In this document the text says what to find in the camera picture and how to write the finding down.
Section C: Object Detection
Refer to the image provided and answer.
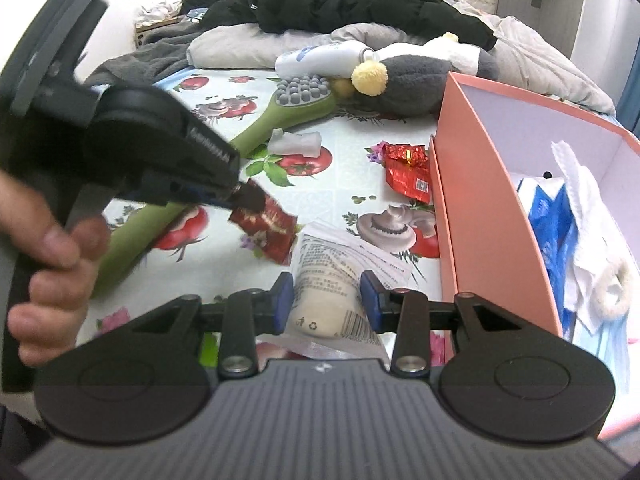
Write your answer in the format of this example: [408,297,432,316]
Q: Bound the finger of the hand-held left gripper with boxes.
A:
[122,170,266,213]

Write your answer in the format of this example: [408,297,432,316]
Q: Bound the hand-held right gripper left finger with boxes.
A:
[131,273,296,380]

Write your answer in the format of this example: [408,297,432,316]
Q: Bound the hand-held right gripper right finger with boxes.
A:
[360,269,521,380]

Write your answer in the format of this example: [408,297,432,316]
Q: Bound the clear packet with beige contents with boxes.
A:
[290,220,413,347]

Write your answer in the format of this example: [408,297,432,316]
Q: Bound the red snack packet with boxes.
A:
[228,195,299,266]
[381,142,433,205]

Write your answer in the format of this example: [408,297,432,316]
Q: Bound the pink cardboard box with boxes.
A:
[429,71,640,441]

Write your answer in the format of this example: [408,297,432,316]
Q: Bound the blue white plastic packet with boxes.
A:
[515,177,581,326]

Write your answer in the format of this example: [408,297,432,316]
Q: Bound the white cloth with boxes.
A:
[550,141,632,336]

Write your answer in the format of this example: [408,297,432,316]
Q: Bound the light blue face mask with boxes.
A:
[570,310,632,396]

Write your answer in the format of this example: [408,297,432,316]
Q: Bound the person's left hand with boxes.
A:
[0,170,113,368]

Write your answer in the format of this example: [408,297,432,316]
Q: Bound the grey fleece blanket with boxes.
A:
[85,25,211,92]

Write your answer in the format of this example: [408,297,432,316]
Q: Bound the fruit print bedsheet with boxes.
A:
[75,67,451,361]

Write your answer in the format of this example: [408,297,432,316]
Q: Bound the green massage brush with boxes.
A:
[92,74,337,298]

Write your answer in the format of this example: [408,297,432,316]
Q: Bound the white plastic piece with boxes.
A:
[267,129,323,158]

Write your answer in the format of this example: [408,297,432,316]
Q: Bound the crumpled white tissues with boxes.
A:
[137,2,181,26]

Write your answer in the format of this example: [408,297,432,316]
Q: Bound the white plastic bottle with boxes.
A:
[275,40,376,81]

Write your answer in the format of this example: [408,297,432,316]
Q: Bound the grey white penguin plush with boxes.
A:
[335,32,501,116]

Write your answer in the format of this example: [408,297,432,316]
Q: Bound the black puffer jacket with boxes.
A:
[180,0,498,51]

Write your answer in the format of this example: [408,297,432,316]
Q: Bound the beige duvet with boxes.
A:
[187,12,617,117]

